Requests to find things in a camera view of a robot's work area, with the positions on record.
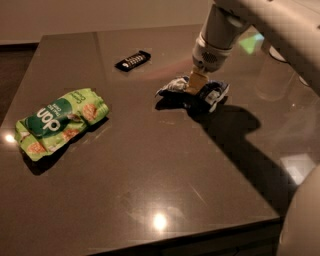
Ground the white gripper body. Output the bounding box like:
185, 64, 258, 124
192, 33, 232, 73

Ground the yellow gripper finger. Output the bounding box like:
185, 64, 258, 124
186, 66, 209, 94

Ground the blue chip bag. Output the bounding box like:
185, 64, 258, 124
156, 76, 230, 113

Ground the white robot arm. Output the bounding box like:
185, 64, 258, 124
189, 0, 320, 256

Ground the black rxbar chocolate bar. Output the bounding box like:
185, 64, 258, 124
115, 50, 151, 72

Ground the green chip bag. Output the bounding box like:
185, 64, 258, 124
15, 88, 109, 161

